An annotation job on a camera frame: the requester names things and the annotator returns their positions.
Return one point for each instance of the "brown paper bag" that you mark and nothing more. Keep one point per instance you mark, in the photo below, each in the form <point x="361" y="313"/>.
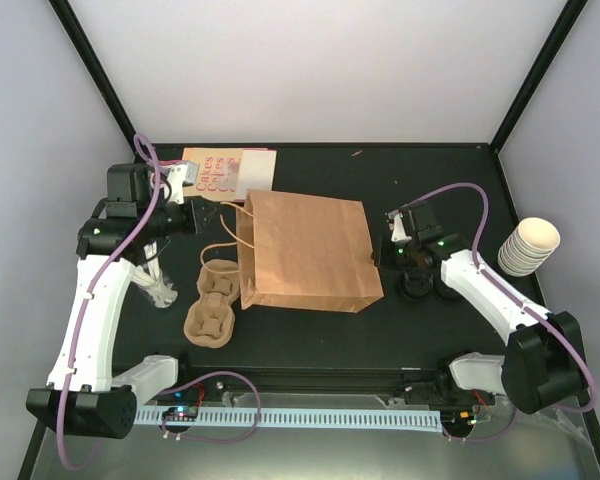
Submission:
<point x="305" y="252"/>

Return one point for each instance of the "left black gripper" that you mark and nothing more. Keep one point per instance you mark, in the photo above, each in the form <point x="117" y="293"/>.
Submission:
<point x="192" y="221"/>

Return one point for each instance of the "printed orange paper bag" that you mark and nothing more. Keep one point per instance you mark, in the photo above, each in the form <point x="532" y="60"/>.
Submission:
<point x="228" y="174"/>

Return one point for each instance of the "white plastic cutlery bundle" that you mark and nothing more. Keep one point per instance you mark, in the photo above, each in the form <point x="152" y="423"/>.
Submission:
<point x="155" y="284"/>

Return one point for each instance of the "black coffee cup lid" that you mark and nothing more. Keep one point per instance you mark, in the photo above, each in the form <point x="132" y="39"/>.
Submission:
<point x="415" y="285"/>
<point x="445" y="293"/>

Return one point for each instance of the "stack of white paper cups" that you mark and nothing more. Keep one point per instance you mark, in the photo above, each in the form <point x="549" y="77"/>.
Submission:
<point x="530" y="244"/>

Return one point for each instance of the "brown pulp cup carrier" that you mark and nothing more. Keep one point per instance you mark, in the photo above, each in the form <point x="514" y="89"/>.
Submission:
<point x="210" y="319"/>

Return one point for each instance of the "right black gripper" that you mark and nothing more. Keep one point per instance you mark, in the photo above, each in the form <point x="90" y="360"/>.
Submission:
<point x="382" y="259"/>

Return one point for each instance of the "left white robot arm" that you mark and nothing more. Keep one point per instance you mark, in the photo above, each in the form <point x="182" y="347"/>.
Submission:
<point x="82" y="396"/>

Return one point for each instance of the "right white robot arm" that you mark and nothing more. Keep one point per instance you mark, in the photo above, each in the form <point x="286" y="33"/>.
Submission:
<point x="543" y="358"/>

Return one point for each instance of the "perforated white metal rail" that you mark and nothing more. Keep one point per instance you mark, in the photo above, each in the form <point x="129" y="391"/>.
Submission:
<point x="294" y="418"/>

